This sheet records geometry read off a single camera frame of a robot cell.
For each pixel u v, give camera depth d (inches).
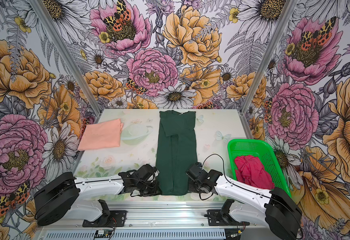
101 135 41.0
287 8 28.3
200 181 24.6
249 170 33.5
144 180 27.5
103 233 27.8
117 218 29.2
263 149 36.0
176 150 39.3
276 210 15.9
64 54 34.4
